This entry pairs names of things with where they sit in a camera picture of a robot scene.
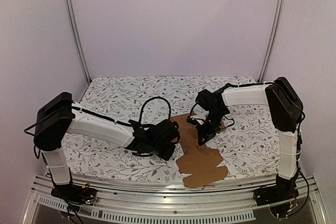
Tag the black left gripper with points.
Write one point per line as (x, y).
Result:
(167, 155)

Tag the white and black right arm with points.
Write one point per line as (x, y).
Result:
(286, 110)

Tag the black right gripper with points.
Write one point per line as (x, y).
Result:
(208, 127)

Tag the aluminium frame post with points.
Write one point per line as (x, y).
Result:
(77, 41)
(271, 41)

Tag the right aluminium frame post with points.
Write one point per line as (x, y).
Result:
(271, 41)

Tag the left aluminium frame post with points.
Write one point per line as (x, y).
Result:
(77, 41)

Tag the aluminium front rail base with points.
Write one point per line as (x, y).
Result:
(124, 201)

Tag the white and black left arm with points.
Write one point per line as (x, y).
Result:
(63, 115)

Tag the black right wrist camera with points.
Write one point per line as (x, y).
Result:
(206, 100)

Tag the brown cardboard box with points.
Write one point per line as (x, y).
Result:
(200, 163)

